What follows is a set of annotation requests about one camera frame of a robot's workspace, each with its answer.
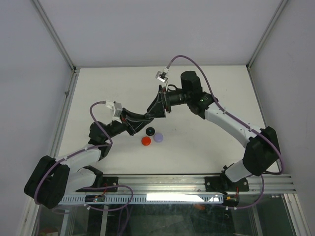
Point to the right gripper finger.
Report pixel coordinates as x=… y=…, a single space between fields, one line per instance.
x=156 y=114
x=157 y=104

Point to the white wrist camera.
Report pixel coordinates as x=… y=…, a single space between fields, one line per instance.
x=115 y=109
x=163 y=77

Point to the aluminium mounting rail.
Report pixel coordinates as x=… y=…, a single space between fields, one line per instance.
x=162 y=183

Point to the right aluminium frame post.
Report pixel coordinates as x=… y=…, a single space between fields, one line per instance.
x=276 y=15

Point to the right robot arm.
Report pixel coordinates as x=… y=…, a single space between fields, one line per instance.
x=261 y=144

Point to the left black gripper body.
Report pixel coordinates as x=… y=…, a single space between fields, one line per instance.
x=128 y=125

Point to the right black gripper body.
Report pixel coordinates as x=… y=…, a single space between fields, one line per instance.
x=166 y=100

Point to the slotted cable duct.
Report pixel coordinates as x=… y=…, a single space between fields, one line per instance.
x=150 y=198

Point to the aluminium frame post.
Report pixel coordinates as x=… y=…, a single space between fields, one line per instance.
x=276 y=15
x=53 y=34

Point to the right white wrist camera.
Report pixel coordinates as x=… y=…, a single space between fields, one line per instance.
x=163 y=77

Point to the black charging case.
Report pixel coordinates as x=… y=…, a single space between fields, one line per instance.
x=150 y=131

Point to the red charging case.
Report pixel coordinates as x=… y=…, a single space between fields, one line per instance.
x=146 y=141

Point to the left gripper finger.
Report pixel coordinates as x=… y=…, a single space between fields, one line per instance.
x=135 y=117
x=136 y=125

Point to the left aluminium frame post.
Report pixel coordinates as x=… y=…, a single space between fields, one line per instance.
x=53 y=34

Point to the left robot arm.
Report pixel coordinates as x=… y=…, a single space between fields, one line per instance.
x=79 y=161

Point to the purple charging case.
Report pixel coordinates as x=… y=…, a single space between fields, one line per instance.
x=158 y=137

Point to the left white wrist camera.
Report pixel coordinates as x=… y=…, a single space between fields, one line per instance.
x=115 y=109

